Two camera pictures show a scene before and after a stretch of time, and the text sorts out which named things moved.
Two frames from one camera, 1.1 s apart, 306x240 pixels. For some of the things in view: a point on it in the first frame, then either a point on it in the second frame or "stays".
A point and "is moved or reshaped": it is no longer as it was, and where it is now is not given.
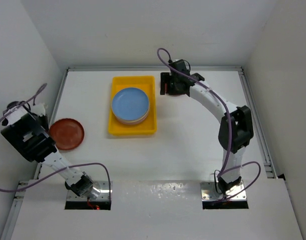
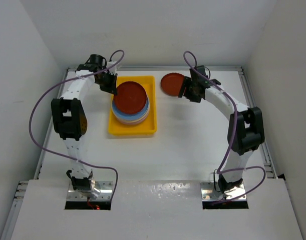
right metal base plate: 209,193 stays
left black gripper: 44,118 -> 111,88
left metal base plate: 104,195 stays
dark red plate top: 176,90 stays
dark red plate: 67,133 is moved or reshaped
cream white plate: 132,120 stays
